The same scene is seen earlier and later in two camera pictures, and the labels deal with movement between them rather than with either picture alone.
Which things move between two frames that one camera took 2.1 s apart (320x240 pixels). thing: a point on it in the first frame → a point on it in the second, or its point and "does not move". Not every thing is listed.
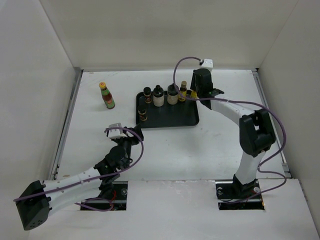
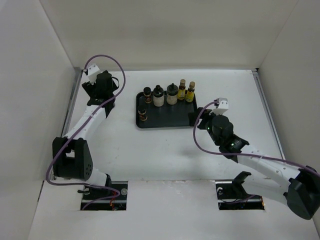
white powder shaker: (158, 96) does not move
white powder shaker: (172, 94) does not move
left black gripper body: (126, 142) → (91, 88)
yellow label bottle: (182, 92) does not move
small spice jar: (147, 93) does not move
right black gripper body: (194, 86) → (209, 127)
